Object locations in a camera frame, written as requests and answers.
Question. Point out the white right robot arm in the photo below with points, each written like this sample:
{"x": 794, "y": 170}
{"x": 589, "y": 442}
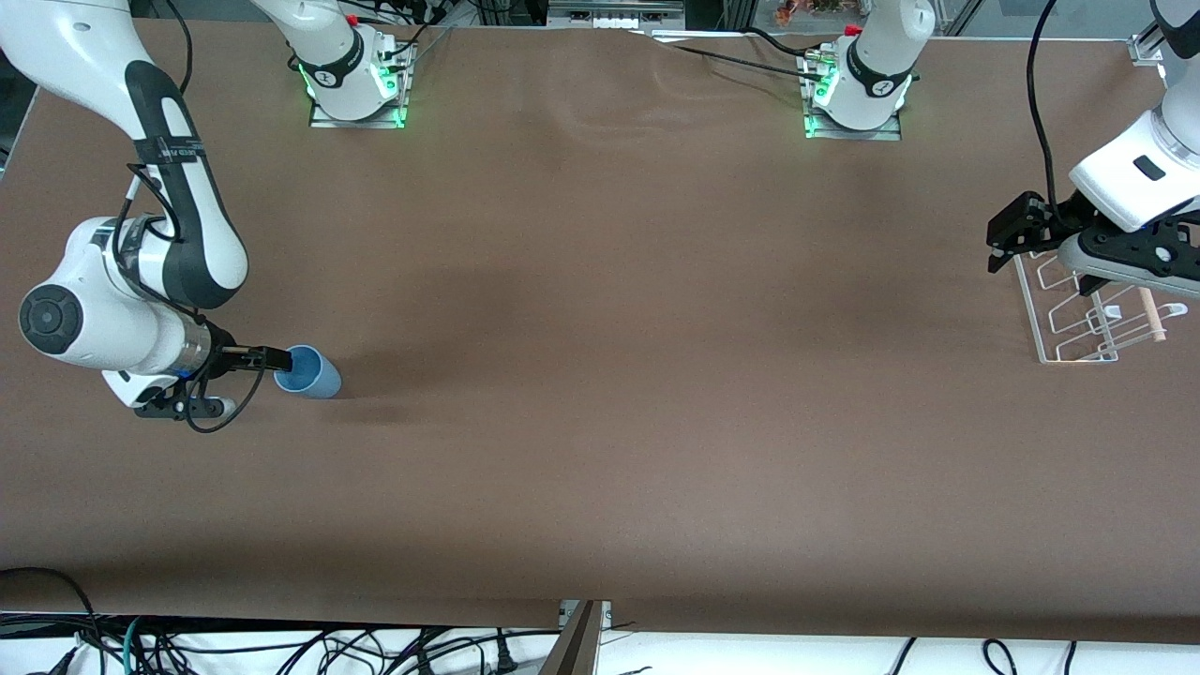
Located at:
{"x": 103, "y": 323}

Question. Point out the white power strip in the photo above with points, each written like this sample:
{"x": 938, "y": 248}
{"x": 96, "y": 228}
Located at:
{"x": 614, "y": 19}

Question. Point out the brown table support post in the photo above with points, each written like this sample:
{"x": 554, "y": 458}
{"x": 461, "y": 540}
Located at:
{"x": 574, "y": 647}

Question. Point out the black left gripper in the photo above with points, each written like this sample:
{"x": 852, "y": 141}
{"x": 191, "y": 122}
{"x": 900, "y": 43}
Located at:
{"x": 1062, "y": 228}

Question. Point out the aluminium frame corner bracket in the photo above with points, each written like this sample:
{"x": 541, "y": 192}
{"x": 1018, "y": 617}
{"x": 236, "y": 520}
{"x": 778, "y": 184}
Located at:
{"x": 1146, "y": 49}

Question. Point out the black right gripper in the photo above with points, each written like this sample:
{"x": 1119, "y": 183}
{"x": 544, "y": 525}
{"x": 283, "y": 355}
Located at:
{"x": 219, "y": 358}

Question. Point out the white rack with wooden rod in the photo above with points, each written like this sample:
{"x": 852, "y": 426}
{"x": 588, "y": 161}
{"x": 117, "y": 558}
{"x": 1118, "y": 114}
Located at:
{"x": 1151, "y": 314}

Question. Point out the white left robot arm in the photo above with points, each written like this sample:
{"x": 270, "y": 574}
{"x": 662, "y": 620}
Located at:
{"x": 1139, "y": 173}

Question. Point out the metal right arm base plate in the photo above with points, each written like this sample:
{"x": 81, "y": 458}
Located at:
{"x": 323, "y": 118}

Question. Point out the blue plastic cup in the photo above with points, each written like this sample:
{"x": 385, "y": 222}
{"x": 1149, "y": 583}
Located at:
{"x": 317, "y": 377}

